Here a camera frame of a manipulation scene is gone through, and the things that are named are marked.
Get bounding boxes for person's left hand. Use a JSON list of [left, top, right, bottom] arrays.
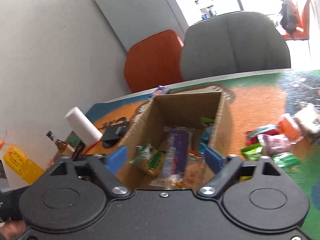
[[1, 220, 26, 239]]

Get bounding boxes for grey chair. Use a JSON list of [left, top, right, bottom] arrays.
[[180, 12, 291, 81]]

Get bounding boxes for black clip device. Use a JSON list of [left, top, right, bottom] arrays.
[[100, 121, 130, 149]]

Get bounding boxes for red snack packet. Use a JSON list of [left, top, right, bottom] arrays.
[[246, 124, 280, 146]]

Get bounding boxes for pink round snack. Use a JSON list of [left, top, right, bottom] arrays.
[[257, 134, 291, 157]]

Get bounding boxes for blue pink tissue pack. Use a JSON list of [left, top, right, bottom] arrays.
[[149, 86, 170, 99]]

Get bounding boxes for orange chair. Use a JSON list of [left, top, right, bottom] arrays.
[[124, 30, 183, 93], [280, 0, 311, 41]]

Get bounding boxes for open cardboard box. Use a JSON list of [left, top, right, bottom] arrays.
[[116, 92, 232, 191]]

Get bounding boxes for white snack packet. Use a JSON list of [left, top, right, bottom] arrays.
[[293, 103, 319, 143]]

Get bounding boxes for colourful cartoon table mat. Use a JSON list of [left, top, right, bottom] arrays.
[[47, 69, 320, 240]]

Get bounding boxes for blue snack packet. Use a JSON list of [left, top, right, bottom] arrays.
[[200, 126, 214, 144]]

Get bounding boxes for black backpack on chair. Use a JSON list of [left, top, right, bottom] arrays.
[[280, 0, 299, 36]]

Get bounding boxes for purple long snack pack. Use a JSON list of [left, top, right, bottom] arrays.
[[160, 128, 189, 179]]

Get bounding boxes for yellow plastic bag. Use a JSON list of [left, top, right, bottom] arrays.
[[1, 140, 44, 184]]

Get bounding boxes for glass bottle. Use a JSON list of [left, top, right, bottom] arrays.
[[46, 131, 75, 157]]

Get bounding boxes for far orange chair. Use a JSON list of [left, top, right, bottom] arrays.
[[280, 0, 311, 41]]

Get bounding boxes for orange snack packet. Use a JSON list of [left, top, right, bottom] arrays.
[[278, 113, 300, 141]]

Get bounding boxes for white paper roll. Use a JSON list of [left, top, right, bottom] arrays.
[[65, 107, 103, 146]]

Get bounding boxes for green lime snack packet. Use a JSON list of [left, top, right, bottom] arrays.
[[241, 143, 263, 161]]

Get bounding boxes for green snack packet in box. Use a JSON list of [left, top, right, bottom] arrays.
[[130, 145, 165, 177]]

